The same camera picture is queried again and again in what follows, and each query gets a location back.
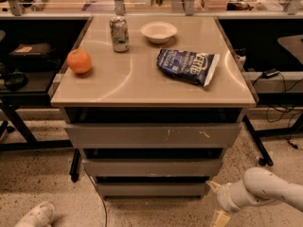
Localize black bag on shelf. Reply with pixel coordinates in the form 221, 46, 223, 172
9, 43, 53, 60

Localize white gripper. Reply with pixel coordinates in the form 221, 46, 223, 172
205, 181, 240, 227

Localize black power adapter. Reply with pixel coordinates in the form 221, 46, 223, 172
261, 68, 279, 79

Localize grey drawer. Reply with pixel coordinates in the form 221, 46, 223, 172
82, 159, 222, 177
96, 183, 209, 197
65, 123, 241, 148

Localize blue chip bag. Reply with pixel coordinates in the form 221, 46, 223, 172
156, 49, 220, 87

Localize grey drawer cabinet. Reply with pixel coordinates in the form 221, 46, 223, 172
52, 15, 256, 188

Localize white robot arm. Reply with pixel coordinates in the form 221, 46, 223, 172
206, 167, 303, 227

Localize black headphones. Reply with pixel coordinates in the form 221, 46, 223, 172
5, 72, 28, 91

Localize orange fruit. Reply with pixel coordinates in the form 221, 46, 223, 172
66, 49, 92, 74

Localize white bowl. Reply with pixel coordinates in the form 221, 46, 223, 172
140, 22, 177, 44

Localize black table leg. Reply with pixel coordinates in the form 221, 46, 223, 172
242, 115, 274, 166

